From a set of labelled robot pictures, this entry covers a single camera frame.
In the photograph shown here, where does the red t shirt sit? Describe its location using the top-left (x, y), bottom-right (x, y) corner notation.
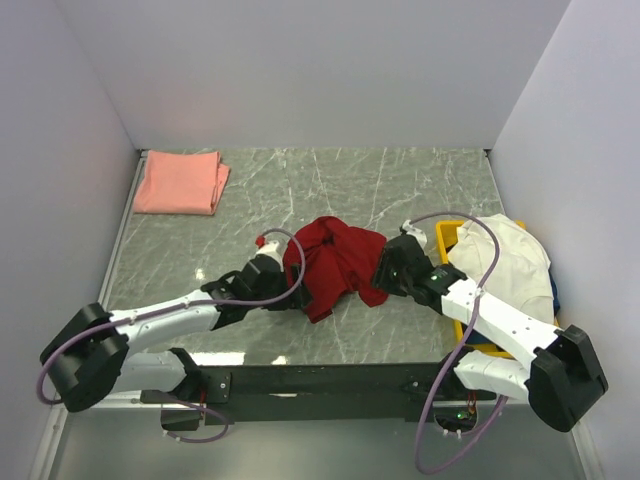
top-left (283, 216), bottom-right (389, 324)

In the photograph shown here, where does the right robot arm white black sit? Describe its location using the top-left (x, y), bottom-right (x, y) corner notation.
top-left (372, 234), bottom-right (608, 432)

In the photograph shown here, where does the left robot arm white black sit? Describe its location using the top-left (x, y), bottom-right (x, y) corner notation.
top-left (36, 255), bottom-right (312, 413)

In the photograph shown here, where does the yellow plastic bin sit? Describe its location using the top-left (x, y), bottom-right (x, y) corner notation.
top-left (435, 220), bottom-right (513, 360)

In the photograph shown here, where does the white t shirt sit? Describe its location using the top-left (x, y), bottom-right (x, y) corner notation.
top-left (448, 214), bottom-right (555, 324)

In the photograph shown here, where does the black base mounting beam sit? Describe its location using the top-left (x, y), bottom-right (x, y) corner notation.
top-left (139, 362), bottom-right (501, 432)

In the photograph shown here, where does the folded pink t shirt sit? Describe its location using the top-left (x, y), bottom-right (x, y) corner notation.
top-left (133, 150), bottom-right (231, 216)

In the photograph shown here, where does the blue t shirt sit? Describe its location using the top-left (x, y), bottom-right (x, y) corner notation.
top-left (549, 272), bottom-right (561, 317)

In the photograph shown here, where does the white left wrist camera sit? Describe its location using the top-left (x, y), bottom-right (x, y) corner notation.
top-left (255, 235), bottom-right (284, 271)

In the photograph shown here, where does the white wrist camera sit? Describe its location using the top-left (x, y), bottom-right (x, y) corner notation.
top-left (399, 220), bottom-right (428, 250)
top-left (255, 235), bottom-right (284, 271)

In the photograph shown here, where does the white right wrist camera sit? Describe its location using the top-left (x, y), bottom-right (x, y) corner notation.
top-left (399, 220), bottom-right (428, 250)

